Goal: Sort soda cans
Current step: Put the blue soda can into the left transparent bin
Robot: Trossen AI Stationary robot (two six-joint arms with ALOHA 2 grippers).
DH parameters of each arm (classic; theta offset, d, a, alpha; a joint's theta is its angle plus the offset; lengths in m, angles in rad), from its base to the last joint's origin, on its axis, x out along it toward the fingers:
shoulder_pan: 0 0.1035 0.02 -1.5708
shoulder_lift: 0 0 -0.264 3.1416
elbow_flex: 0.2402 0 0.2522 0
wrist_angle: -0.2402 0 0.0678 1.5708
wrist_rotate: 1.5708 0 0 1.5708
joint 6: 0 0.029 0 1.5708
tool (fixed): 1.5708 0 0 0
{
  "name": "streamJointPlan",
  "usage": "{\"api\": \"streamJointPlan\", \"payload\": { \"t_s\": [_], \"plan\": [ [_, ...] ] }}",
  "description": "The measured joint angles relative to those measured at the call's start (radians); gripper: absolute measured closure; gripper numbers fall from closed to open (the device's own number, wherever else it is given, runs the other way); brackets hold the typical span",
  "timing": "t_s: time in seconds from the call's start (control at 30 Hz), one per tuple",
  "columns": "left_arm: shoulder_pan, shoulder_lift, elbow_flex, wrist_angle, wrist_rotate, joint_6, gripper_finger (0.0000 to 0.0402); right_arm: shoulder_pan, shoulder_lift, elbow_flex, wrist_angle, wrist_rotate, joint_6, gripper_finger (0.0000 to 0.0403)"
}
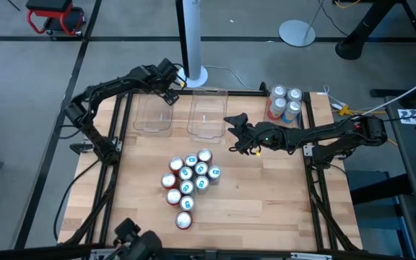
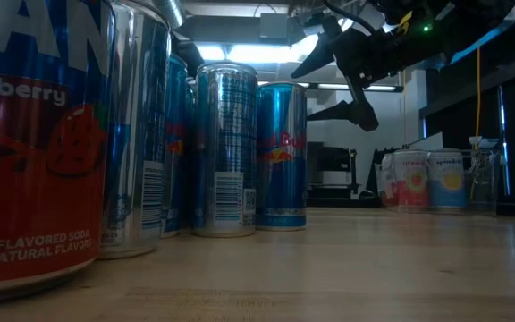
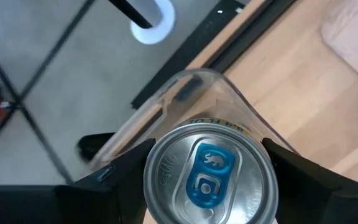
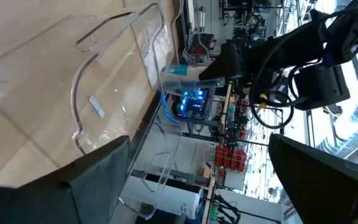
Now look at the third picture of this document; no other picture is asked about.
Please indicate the clear plastic bin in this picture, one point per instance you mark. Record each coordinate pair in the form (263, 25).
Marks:
(216, 93)
(353, 37)

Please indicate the blue silver Red Bull can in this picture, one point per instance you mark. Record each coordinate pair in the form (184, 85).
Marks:
(210, 174)

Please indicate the black aluminium table frame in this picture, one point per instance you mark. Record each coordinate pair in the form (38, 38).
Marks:
(197, 41)

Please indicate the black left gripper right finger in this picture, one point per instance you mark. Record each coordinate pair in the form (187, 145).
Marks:
(306, 193)

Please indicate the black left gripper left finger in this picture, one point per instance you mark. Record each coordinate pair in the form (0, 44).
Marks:
(120, 193)

